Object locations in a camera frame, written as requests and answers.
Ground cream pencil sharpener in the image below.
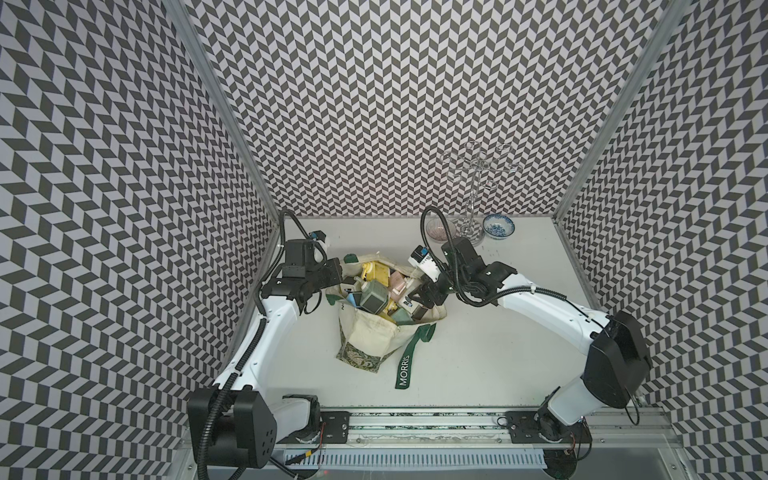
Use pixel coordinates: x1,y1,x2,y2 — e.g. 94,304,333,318
399,296,429,321

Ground green pencil sharpener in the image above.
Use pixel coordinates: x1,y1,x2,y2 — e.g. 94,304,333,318
358,280,389,314

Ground cream tote bag green handles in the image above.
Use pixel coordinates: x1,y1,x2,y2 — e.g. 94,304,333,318
324,253,447,391

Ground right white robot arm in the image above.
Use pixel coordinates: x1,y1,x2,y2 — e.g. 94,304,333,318
408,237,652,444

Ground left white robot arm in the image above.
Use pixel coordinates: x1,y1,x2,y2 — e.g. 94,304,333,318
187,258,342,479

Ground pink pencil sharpener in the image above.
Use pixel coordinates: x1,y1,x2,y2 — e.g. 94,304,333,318
388,270,411,302

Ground yellow pencil sharpener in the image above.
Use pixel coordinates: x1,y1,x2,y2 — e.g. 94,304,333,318
361,261,391,287

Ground pink ceramic bowl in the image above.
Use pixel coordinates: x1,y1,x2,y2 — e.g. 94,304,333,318
426,217,449,242

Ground blue white ceramic bowl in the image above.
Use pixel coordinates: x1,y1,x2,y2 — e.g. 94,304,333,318
482,214,516,240

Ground clear glass mug tree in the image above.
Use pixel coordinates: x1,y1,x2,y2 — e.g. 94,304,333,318
442,140,512,246

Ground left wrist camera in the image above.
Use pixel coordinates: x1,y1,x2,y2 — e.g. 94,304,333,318
282,230,328,278

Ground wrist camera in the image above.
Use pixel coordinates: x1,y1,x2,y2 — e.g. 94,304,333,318
408,245,441,282
282,230,328,278

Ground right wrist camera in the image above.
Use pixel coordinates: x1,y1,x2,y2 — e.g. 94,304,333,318
408,245,441,282

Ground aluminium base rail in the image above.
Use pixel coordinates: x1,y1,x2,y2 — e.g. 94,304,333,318
179,407,685,480

